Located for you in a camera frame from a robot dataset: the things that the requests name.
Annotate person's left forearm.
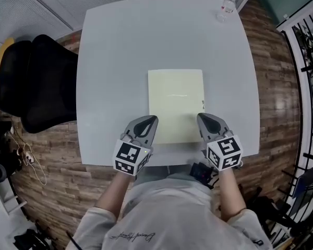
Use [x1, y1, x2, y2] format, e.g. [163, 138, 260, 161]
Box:
[94, 169, 133, 219]

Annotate black wheeled base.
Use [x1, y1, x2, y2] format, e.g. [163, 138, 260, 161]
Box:
[14, 227, 51, 250]

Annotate grey-blue panel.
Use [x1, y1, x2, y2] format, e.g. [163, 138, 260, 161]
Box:
[293, 166, 313, 201]

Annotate person's white shirt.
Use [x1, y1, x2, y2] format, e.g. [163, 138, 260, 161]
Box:
[67, 175, 274, 250]

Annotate beige floor cable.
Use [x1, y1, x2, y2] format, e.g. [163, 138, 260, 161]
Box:
[7, 131, 48, 186]

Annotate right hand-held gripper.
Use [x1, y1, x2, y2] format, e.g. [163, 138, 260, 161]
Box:
[197, 112, 244, 172]

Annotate black metal railing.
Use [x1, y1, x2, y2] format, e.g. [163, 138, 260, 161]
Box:
[275, 8, 313, 220]

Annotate white power strip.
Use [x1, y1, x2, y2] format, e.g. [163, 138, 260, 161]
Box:
[22, 149, 37, 166]

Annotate person's right forearm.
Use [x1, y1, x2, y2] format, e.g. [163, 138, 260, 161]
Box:
[218, 166, 248, 222]

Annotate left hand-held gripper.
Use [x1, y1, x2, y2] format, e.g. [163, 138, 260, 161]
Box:
[112, 115, 160, 177]

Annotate pale yellow paper sheet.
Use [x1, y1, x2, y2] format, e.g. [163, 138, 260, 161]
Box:
[147, 69, 205, 145]

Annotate person's blue jeans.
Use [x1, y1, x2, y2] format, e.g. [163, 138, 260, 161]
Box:
[134, 165, 197, 185]

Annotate clear plastic water bottle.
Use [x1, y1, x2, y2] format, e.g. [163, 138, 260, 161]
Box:
[216, 0, 238, 23]

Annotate black mesh office chair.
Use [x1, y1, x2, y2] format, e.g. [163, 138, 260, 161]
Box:
[0, 34, 79, 134]

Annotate white low shelf unit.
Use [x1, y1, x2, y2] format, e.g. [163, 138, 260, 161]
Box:
[0, 183, 27, 216]

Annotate black headset cable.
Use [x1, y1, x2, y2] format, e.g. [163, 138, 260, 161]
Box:
[66, 230, 83, 250]

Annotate black waist device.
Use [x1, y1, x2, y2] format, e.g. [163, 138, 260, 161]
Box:
[189, 162, 215, 190]

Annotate light grey table top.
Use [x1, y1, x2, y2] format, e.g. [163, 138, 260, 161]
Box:
[76, 0, 261, 167]

